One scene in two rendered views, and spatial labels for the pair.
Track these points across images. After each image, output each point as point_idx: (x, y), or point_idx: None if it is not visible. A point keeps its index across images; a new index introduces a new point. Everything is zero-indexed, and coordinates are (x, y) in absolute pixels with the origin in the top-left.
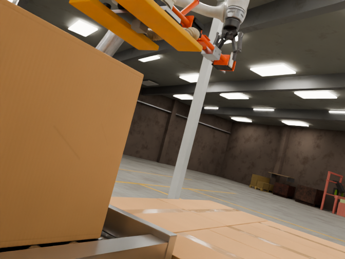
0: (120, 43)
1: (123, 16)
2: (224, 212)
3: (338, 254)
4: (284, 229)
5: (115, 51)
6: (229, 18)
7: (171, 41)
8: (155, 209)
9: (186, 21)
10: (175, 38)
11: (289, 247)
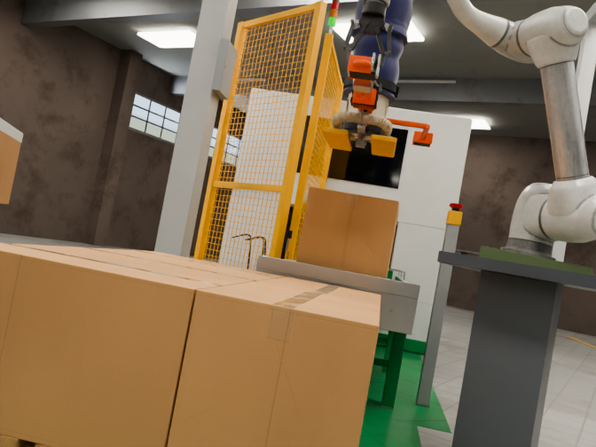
0: (549, 94)
1: None
2: (288, 295)
3: (97, 257)
4: (167, 276)
5: (551, 110)
6: None
7: (342, 138)
8: (330, 290)
9: None
10: (335, 138)
11: (178, 266)
